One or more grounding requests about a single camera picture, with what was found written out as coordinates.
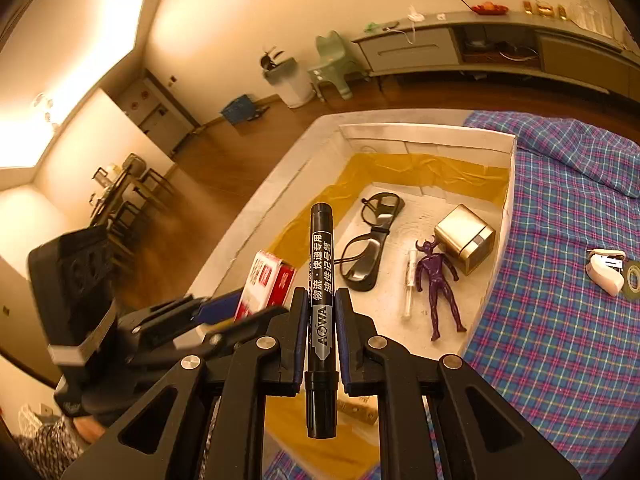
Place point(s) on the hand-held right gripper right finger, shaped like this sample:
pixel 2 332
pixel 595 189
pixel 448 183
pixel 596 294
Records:
pixel 342 332

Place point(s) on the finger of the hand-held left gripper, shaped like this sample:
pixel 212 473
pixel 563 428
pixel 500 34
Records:
pixel 215 307
pixel 225 335

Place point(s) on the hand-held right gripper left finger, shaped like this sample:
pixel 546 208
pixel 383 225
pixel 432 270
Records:
pixel 300 332

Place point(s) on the black marker pen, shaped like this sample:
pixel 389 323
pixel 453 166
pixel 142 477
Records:
pixel 320 320

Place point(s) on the red white staple box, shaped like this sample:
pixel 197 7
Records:
pixel 267 280

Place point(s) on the black eyeglasses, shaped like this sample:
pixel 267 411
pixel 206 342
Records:
pixel 360 265

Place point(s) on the small white clear tube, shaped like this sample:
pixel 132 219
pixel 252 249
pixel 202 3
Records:
pixel 410 290

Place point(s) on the purple toy figure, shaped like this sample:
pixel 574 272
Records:
pixel 437 280

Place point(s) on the gold cube box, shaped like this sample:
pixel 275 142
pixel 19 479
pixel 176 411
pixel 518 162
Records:
pixel 462 240

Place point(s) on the white paper bag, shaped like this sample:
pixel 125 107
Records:
pixel 450 130

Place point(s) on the white stapler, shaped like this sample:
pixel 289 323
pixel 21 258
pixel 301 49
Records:
pixel 607 270

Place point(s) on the dining table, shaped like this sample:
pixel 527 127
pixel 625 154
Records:
pixel 117 192

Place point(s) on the patterned dark cloth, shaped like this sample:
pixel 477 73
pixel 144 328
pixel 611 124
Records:
pixel 45 450

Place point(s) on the ceiling lamp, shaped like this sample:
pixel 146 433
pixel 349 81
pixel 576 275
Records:
pixel 47 109

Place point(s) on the yellow paper lining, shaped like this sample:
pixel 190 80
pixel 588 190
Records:
pixel 425 175

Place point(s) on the white door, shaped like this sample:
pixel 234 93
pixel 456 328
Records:
pixel 165 120

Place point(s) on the blue basket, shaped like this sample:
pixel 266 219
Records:
pixel 240 110

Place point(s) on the plaid blanket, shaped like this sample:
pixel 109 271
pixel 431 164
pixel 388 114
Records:
pixel 550 360

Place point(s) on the white trash bin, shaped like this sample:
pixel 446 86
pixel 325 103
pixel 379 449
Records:
pixel 292 82

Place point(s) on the green plastic chair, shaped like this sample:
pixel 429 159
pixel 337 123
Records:
pixel 332 67

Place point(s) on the grey television cabinet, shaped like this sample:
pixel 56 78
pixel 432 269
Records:
pixel 415 50

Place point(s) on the dark tape roll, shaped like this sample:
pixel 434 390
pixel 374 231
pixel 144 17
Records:
pixel 634 285

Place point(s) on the red plate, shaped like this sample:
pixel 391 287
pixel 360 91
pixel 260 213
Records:
pixel 490 8

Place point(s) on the wide gold ornament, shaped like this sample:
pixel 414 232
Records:
pixel 544 8

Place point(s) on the cluster of clear glasses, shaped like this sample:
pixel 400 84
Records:
pixel 592 17

